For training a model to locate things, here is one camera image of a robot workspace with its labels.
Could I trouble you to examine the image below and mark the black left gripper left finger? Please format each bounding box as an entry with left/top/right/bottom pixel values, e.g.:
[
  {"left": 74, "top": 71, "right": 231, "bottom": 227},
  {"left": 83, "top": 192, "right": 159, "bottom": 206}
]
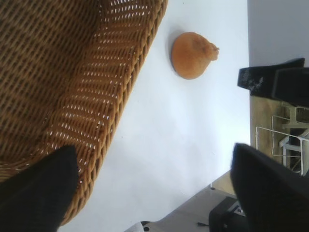
[{"left": 0, "top": 144, "right": 80, "bottom": 232}]

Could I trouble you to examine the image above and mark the orange knobbed toy orange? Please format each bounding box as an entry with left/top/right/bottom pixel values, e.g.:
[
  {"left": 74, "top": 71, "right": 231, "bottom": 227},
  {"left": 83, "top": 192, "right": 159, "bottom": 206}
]
[{"left": 171, "top": 31, "right": 221, "bottom": 80}]

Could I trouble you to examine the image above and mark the black equipment box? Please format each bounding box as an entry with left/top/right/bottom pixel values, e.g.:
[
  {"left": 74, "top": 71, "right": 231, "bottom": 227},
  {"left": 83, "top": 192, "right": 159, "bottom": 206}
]
[{"left": 208, "top": 195, "right": 246, "bottom": 232}]

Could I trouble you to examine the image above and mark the white wire rack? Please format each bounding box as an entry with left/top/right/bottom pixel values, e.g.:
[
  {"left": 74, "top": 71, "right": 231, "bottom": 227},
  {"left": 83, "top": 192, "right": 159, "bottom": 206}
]
[{"left": 255, "top": 115, "right": 309, "bottom": 176}]

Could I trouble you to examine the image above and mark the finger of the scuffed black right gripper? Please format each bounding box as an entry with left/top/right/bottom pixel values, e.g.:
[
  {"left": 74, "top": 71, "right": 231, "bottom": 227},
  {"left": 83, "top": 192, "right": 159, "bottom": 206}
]
[{"left": 237, "top": 58, "right": 306, "bottom": 98}]

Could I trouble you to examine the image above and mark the brown woven wicker basket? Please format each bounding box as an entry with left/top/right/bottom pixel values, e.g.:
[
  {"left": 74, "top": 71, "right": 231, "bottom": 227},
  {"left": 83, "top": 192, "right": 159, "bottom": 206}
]
[{"left": 0, "top": 0, "right": 169, "bottom": 227}]

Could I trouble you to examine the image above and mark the grey metal stand frame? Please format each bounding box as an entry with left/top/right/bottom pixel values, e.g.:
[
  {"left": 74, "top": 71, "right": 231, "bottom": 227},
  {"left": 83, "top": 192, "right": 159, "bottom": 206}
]
[{"left": 279, "top": 106, "right": 309, "bottom": 167}]

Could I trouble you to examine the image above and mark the finger of the clean black right gripper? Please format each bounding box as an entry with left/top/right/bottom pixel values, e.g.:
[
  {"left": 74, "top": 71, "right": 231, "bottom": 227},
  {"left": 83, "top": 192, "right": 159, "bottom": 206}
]
[{"left": 272, "top": 64, "right": 309, "bottom": 107}]

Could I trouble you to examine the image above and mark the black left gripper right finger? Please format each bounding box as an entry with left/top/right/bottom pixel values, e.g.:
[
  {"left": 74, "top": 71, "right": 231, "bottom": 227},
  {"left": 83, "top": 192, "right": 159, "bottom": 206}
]
[{"left": 230, "top": 142, "right": 309, "bottom": 232}]

